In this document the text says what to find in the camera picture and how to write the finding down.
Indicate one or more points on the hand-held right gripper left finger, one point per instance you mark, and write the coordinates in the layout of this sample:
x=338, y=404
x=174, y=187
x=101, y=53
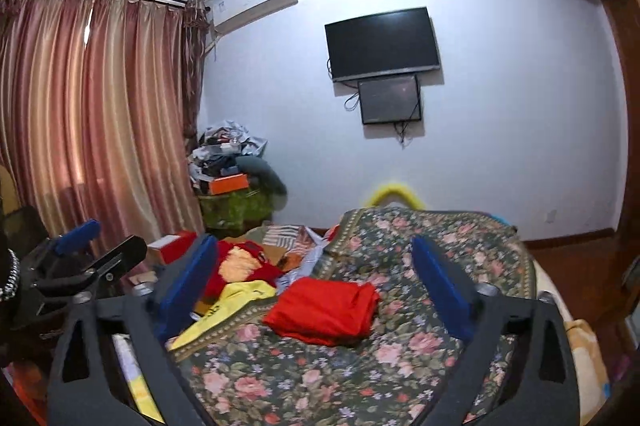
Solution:
x=190, y=276

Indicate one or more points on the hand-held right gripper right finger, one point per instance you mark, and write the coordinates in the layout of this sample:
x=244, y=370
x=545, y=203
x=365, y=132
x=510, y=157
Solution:
x=440, y=276

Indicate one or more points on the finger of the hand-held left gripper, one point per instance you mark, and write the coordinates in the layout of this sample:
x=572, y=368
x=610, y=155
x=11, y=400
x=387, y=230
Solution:
x=77, y=236
x=120, y=256

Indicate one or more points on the red and white box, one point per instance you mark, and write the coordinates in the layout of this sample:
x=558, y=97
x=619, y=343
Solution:
x=175, y=246

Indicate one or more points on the red and yellow garment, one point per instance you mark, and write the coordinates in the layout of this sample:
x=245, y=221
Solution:
x=245, y=263

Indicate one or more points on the green covered side table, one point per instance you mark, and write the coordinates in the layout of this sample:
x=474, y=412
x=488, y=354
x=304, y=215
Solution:
x=235, y=208

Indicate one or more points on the orange box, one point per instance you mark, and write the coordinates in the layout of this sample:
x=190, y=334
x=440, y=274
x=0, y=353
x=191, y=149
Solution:
x=227, y=184

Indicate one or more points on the patchwork cloth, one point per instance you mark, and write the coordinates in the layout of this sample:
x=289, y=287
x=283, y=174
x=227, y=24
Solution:
x=295, y=241

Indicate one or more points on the pink striped curtain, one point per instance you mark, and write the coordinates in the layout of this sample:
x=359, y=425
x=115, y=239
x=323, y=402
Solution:
x=100, y=115

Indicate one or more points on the dark grey cushion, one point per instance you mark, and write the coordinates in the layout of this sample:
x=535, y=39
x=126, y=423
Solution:
x=267, y=178

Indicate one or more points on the pile of clutter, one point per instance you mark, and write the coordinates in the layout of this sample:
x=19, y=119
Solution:
x=220, y=150

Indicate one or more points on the dark floral blanket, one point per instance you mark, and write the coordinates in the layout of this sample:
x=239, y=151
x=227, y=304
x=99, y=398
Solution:
x=350, y=381

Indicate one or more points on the tan fleece blanket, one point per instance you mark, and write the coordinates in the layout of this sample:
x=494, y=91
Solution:
x=587, y=356

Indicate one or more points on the white air conditioner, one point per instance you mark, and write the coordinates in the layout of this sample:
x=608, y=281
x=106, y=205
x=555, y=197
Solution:
x=250, y=3

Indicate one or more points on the wooden wardrobe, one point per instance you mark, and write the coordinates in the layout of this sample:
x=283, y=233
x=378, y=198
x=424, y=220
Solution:
x=615, y=30

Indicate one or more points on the white wall socket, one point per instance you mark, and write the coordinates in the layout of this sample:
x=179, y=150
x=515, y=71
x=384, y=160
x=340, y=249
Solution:
x=551, y=216

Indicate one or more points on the small black wall screen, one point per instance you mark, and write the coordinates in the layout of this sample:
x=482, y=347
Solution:
x=390, y=98

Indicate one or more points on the wall-mounted black television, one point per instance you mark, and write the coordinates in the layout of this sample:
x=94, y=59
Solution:
x=382, y=43

